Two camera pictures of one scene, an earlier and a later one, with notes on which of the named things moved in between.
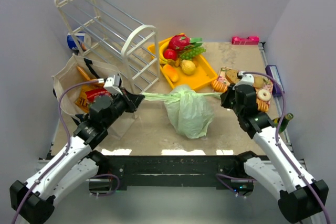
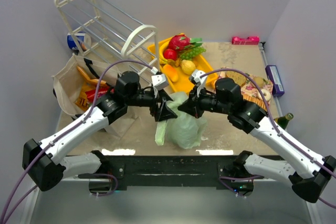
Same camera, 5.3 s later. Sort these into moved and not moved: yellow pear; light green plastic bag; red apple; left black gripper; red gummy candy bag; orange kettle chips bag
Moved: light green plastic bag; left black gripper
Not moved: red gummy candy bag; yellow pear; orange kettle chips bag; red apple
